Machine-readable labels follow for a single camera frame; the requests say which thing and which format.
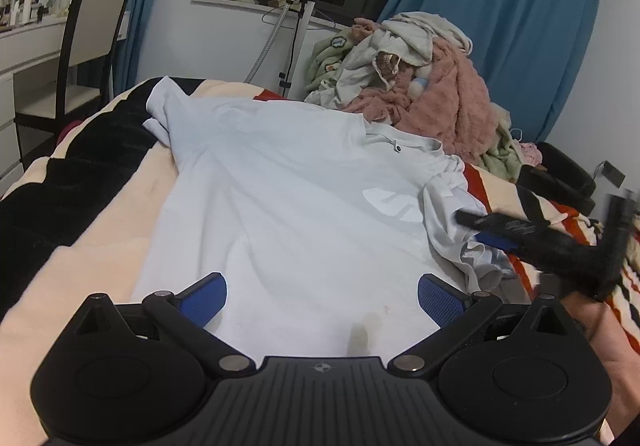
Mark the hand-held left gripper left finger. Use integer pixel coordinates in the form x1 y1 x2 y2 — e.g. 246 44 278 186
62 272 257 381

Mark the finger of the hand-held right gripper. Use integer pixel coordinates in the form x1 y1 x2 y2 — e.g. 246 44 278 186
456 208 533 254

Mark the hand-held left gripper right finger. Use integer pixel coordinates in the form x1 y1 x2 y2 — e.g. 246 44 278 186
387 274 583 379

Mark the white t-shirt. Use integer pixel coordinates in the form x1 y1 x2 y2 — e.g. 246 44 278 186
129 76 517 362

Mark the pile of clothes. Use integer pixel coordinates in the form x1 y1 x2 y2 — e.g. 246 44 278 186
304 28 524 183

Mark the person's right hand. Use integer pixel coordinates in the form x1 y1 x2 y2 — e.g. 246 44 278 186
567 298 640 427

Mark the small pink cloth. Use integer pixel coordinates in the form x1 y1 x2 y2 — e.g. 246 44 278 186
517 142 544 167

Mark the black armchair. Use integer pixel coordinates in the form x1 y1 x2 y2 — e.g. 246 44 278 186
516 142 599 217

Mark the pink fluffy blanket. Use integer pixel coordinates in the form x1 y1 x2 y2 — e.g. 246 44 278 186
350 18 494 163

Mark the striped fleece blanket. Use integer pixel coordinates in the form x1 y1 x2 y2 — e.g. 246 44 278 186
0 76 640 446

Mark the grey-white hooded garment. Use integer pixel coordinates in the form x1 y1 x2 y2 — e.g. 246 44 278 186
336 12 474 100

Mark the garment steamer stand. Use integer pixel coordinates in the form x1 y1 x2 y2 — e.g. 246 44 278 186
245 0 324 100

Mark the black and white chair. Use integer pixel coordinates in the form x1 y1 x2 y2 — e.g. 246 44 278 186
14 0 132 163

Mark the white vanity desk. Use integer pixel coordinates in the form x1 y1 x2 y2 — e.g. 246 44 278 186
0 10 132 199

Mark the row of cosmetic bottles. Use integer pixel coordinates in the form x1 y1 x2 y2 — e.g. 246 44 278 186
0 0 69 30

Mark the dark wall socket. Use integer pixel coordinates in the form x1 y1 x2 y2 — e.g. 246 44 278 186
601 161 627 187

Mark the wire clothes hanger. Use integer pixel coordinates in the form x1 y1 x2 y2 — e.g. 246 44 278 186
261 4 347 30

